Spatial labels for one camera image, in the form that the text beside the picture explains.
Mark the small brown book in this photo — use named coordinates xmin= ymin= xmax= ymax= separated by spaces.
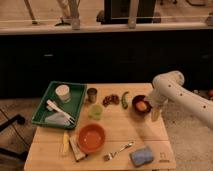
xmin=69 ymin=135 xmax=87 ymax=162

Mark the orange apple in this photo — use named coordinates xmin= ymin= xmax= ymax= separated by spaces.
xmin=136 ymin=101 xmax=147 ymax=111

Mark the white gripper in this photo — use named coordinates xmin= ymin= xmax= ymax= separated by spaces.
xmin=148 ymin=89 xmax=166 ymax=122

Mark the green plastic tray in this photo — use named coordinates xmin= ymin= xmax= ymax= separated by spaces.
xmin=32 ymin=81 xmax=87 ymax=129

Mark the black chair base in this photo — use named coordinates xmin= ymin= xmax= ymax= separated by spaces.
xmin=0 ymin=113 xmax=30 ymax=162

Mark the silver metal fork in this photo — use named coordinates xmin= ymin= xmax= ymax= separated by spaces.
xmin=103 ymin=141 xmax=134 ymax=161

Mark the white cylindrical container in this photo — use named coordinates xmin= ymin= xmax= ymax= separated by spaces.
xmin=55 ymin=85 xmax=71 ymax=103

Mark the dark brown bowl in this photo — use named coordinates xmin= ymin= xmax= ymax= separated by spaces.
xmin=132 ymin=95 xmax=151 ymax=115

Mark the grey folded cloth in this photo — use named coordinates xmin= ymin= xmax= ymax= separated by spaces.
xmin=44 ymin=112 xmax=70 ymax=126

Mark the blue sponge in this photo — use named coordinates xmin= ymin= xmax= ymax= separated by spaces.
xmin=129 ymin=146 xmax=154 ymax=167

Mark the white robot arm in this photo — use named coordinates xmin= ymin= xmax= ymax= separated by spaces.
xmin=147 ymin=71 xmax=213 ymax=130

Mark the light green plastic cup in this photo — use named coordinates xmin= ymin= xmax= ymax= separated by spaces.
xmin=88 ymin=104 xmax=103 ymax=120

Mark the yellow banana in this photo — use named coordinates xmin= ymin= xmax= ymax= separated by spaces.
xmin=62 ymin=131 xmax=69 ymax=156

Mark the wooden table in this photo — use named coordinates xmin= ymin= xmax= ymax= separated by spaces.
xmin=23 ymin=82 xmax=178 ymax=171

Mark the dark red grape bunch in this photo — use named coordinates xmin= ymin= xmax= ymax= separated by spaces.
xmin=102 ymin=94 xmax=120 ymax=107

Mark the orange bowl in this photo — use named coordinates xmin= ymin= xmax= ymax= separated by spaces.
xmin=77 ymin=124 xmax=106 ymax=154

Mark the metal cup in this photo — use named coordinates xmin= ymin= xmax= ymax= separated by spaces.
xmin=87 ymin=88 xmax=97 ymax=103

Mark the white plastic fork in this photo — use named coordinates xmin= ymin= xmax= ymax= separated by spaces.
xmin=46 ymin=100 xmax=75 ymax=124

